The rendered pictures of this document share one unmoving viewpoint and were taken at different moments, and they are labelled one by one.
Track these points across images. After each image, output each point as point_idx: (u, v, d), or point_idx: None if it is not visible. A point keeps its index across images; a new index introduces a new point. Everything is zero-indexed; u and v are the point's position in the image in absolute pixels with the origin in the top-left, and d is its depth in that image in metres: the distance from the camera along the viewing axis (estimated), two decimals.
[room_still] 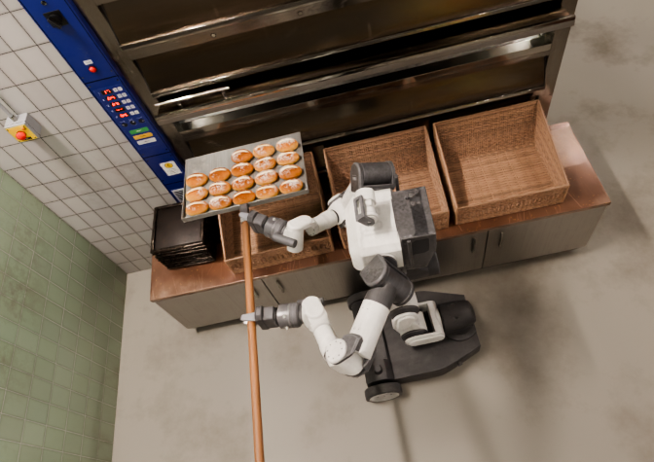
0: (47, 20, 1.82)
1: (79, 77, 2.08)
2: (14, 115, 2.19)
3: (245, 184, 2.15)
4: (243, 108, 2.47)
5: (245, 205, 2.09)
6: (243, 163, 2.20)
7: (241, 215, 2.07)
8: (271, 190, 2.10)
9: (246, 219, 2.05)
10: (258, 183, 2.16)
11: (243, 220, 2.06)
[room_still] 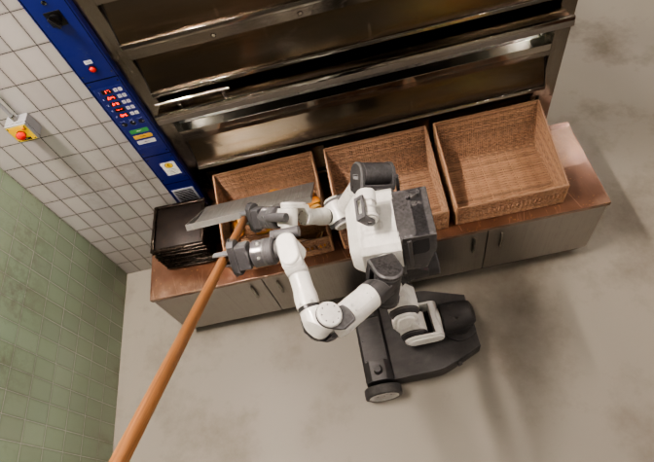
0: (47, 20, 1.82)
1: (79, 77, 2.08)
2: (14, 115, 2.19)
3: None
4: (243, 108, 2.47)
5: None
6: None
7: (241, 214, 2.08)
8: (324, 233, 2.65)
9: (244, 213, 2.05)
10: None
11: (242, 215, 2.06)
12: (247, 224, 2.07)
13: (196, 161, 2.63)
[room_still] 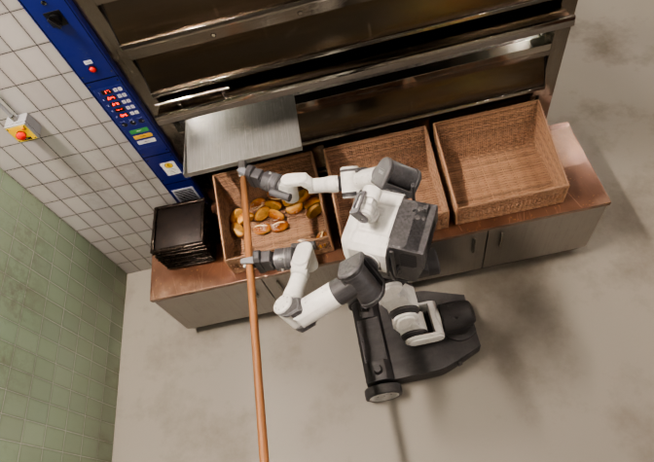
0: (47, 20, 1.82)
1: (79, 77, 2.08)
2: (14, 115, 2.19)
3: None
4: None
5: (243, 161, 2.24)
6: None
7: (239, 170, 2.22)
8: (324, 233, 2.65)
9: (243, 173, 2.19)
10: None
11: (241, 174, 2.21)
12: None
13: None
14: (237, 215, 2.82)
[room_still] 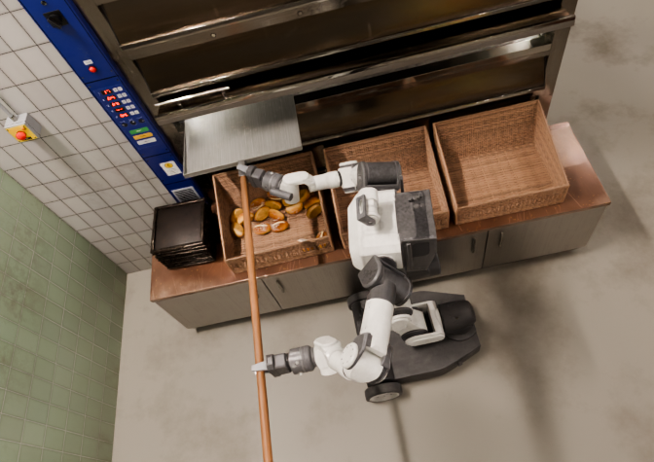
0: (47, 20, 1.82)
1: (79, 77, 2.08)
2: (14, 115, 2.19)
3: None
4: None
5: (243, 161, 2.24)
6: None
7: (239, 167, 2.20)
8: (324, 233, 2.65)
9: (243, 170, 2.17)
10: None
11: (241, 174, 2.21)
12: (248, 181, 2.26)
13: None
14: (237, 215, 2.82)
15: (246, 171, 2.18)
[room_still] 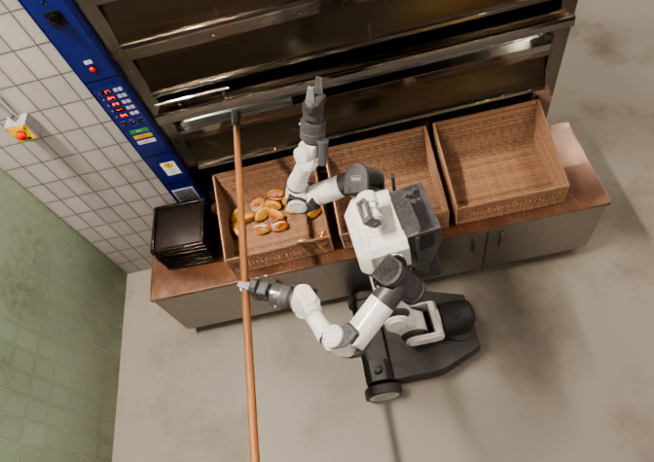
0: (47, 20, 1.82)
1: (79, 77, 2.08)
2: (14, 115, 2.19)
3: None
4: None
5: (236, 111, 2.41)
6: None
7: (318, 80, 1.69)
8: (324, 233, 2.65)
9: (322, 88, 1.71)
10: None
11: (235, 122, 2.38)
12: (311, 96, 1.63)
13: (196, 161, 2.63)
14: (237, 215, 2.82)
15: (320, 92, 1.71)
